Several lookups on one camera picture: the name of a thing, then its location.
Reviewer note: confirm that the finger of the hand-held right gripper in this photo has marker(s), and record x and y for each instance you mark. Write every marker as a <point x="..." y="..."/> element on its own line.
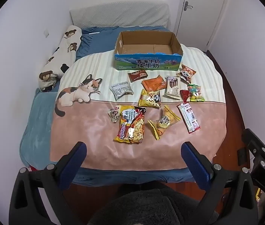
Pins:
<point x="252" y="140"/>

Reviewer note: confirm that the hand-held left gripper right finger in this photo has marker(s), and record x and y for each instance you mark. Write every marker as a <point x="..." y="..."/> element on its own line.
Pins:
<point x="193" y="161"/>

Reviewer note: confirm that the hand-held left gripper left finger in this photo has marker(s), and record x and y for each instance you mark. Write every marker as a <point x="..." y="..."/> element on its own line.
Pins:
<point x="77" y="155"/>

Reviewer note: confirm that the beige sandwich cookie packet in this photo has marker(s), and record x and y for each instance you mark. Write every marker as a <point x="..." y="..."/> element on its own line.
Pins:
<point x="173" y="87"/>

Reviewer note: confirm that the brown chocolate snack packet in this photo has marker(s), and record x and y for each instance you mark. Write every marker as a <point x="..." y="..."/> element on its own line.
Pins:
<point x="137" y="75"/>

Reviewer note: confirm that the printed cardboard box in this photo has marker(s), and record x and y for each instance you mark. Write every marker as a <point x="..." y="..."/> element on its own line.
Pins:
<point x="146" y="63"/>

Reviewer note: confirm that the cat print blanket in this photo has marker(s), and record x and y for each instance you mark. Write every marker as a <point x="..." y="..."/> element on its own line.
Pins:
<point x="87" y="133"/>

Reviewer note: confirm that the long white red packet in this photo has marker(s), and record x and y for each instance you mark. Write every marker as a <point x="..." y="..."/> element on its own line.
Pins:
<point x="188" y="118"/>

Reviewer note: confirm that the yellow bun packet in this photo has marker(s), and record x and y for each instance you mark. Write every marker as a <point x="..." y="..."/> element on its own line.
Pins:
<point x="164" y="122"/>

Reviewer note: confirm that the small grey white packet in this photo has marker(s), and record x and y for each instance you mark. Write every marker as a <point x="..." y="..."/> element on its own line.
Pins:
<point x="113" y="114"/>

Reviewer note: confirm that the teal blanket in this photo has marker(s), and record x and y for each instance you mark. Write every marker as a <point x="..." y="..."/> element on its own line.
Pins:
<point x="38" y="114"/>

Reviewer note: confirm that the person's dark fleece clothing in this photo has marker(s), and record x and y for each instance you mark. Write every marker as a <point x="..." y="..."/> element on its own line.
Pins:
<point x="151" y="206"/>

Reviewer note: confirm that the instant noodle packet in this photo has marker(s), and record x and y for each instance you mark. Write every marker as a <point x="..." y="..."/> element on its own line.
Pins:
<point x="130" y="124"/>

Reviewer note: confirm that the small red snack packet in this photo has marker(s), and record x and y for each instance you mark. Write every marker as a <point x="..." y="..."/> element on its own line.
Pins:
<point x="184" y="94"/>

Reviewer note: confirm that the colourful candy bag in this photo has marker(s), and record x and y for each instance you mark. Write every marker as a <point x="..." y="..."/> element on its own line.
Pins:
<point x="195" y="93"/>

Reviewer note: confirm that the yellow panda snack packet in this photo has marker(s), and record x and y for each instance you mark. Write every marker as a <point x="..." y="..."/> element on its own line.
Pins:
<point x="150" y="98"/>

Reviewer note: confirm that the silver grey snack packet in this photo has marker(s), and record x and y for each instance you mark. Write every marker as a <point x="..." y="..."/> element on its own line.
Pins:
<point x="120" y="90"/>

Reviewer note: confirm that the orange panda snack packet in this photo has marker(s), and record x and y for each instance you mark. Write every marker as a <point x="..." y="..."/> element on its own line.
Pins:
<point x="186" y="73"/>

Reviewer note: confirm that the bear print pillow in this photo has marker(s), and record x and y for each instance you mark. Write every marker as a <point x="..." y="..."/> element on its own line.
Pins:
<point x="62" y="51"/>

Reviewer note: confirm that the white door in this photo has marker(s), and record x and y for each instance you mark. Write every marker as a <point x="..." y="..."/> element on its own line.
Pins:
<point x="201" y="16"/>

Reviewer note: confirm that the white padded headboard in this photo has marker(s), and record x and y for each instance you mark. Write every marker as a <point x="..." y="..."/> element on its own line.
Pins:
<point x="120" y="14"/>

